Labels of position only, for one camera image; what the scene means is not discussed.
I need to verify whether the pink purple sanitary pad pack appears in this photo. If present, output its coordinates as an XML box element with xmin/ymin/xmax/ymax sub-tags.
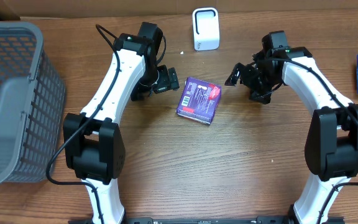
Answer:
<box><xmin>176</xmin><ymin>77</ymin><xmax>222</xmax><ymax>125</ymax></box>

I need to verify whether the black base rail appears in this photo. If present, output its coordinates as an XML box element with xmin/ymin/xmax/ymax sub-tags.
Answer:
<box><xmin>121</xmin><ymin>216</ymin><xmax>295</xmax><ymax>224</ymax></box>

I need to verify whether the white barcode scanner stand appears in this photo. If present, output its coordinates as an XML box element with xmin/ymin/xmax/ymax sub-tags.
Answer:
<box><xmin>192</xmin><ymin>7</ymin><xmax>220</xmax><ymax>51</ymax></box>

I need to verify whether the grey plastic mesh basket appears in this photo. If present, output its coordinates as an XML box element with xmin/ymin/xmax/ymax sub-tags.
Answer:
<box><xmin>0</xmin><ymin>22</ymin><xmax>66</xmax><ymax>184</ymax></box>

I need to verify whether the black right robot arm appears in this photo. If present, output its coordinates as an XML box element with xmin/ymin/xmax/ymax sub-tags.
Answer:
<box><xmin>225</xmin><ymin>30</ymin><xmax>358</xmax><ymax>223</ymax></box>

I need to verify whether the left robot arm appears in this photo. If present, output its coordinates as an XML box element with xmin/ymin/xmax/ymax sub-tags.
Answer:
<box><xmin>62</xmin><ymin>22</ymin><xmax>180</xmax><ymax>223</ymax></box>

